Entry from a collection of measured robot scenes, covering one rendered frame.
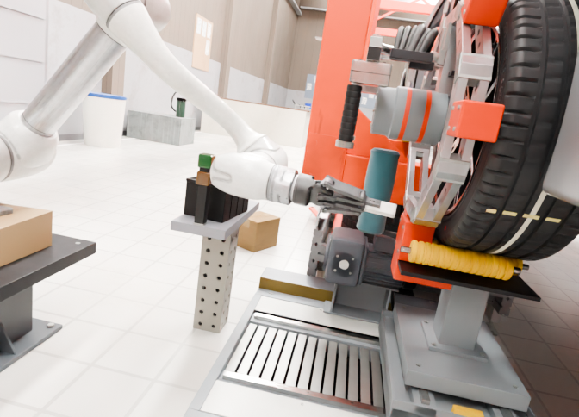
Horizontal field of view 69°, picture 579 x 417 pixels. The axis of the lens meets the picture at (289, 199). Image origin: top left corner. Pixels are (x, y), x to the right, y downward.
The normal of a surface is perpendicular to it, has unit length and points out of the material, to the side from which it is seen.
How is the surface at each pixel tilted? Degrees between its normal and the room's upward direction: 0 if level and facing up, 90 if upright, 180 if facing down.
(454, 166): 90
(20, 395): 0
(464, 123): 90
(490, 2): 125
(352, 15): 90
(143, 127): 90
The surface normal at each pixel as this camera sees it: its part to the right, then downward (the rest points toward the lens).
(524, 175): -0.19, 0.45
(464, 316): -0.16, 0.19
